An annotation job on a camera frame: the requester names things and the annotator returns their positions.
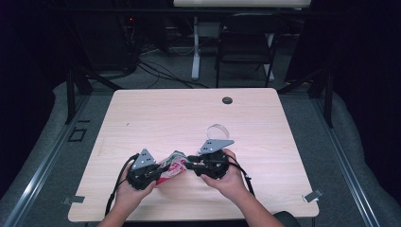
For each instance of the black metal stand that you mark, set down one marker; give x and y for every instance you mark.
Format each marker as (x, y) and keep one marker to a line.
(70, 94)
(329, 97)

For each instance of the person's left hand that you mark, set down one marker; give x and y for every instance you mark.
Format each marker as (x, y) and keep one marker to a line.
(130, 195)

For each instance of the aluminium floor rail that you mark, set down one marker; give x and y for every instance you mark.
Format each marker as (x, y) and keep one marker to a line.
(346, 170)
(41, 173)

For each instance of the white desk leg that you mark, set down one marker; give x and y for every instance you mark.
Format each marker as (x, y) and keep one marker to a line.
(196, 56)

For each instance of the grey round table grommet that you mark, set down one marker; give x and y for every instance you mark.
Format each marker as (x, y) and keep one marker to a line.
(227, 100)

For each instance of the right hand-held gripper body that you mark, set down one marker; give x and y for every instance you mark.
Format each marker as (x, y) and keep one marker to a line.
(212, 165)

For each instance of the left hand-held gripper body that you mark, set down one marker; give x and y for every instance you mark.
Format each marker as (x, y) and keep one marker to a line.
(142, 176)

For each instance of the dark equipment with red light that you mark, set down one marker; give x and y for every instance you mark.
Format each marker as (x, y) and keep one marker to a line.
(130, 20)

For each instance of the clear glass jar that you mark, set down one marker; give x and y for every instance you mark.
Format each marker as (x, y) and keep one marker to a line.
(217, 130)

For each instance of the pink plastic snack bag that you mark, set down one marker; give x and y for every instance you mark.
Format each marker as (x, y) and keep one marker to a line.
(175, 167)

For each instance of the grey and white tape strip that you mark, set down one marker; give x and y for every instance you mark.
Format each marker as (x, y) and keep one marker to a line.
(312, 195)

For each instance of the person's right hand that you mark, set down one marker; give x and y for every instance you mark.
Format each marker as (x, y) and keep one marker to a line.
(231, 184)

